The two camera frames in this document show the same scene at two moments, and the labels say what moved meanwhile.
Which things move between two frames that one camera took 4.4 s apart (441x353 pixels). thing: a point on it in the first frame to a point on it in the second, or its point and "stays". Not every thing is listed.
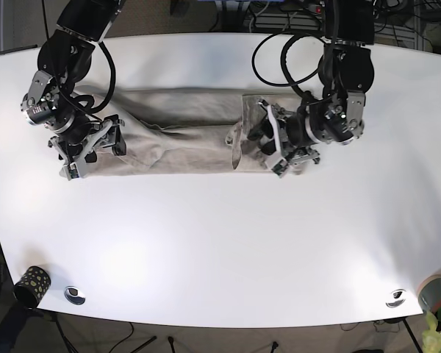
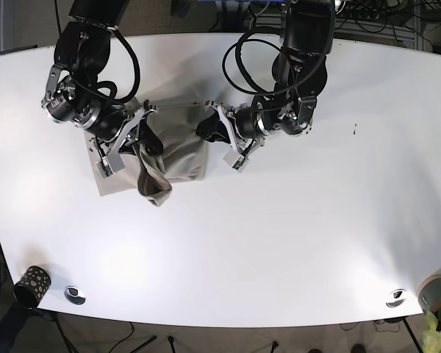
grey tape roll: [434, 292] stays
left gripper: [282, 140] to [239, 126]
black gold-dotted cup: [31, 288] stays
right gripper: [74, 143] to [112, 160]
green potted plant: [440, 337] stays
